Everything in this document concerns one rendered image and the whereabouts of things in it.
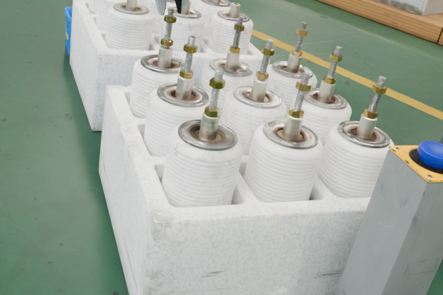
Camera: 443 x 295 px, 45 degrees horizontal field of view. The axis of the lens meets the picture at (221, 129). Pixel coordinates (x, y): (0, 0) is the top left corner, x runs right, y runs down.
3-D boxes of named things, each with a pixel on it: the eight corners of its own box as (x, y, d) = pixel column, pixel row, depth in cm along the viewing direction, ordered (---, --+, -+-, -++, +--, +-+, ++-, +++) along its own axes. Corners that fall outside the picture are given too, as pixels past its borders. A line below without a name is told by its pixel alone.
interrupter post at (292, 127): (278, 132, 72) (283, 110, 71) (294, 133, 73) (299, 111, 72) (285, 141, 70) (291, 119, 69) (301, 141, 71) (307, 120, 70)
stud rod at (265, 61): (263, 87, 81) (273, 39, 77) (262, 89, 80) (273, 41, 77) (256, 85, 81) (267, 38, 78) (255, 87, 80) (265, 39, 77)
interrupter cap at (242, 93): (277, 93, 85) (278, 89, 85) (283, 113, 78) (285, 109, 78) (231, 85, 84) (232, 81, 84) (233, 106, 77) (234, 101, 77)
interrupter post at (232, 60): (240, 70, 91) (243, 52, 90) (233, 73, 89) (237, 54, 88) (227, 66, 92) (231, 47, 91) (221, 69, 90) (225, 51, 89)
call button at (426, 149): (434, 155, 60) (441, 139, 59) (459, 174, 57) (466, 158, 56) (406, 155, 58) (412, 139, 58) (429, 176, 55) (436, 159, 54)
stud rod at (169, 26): (169, 54, 86) (176, 9, 82) (163, 55, 85) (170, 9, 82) (166, 53, 86) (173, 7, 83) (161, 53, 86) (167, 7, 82)
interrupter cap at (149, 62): (182, 79, 83) (183, 75, 83) (135, 70, 83) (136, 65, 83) (189, 63, 90) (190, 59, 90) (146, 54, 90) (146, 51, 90)
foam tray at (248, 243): (281, 166, 115) (300, 90, 107) (383, 298, 83) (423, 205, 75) (97, 170, 101) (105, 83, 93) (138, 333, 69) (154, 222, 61)
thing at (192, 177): (206, 280, 70) (232, 163, 62) (140, 256, 72) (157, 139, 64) (228, 240, 78) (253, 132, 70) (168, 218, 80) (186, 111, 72)
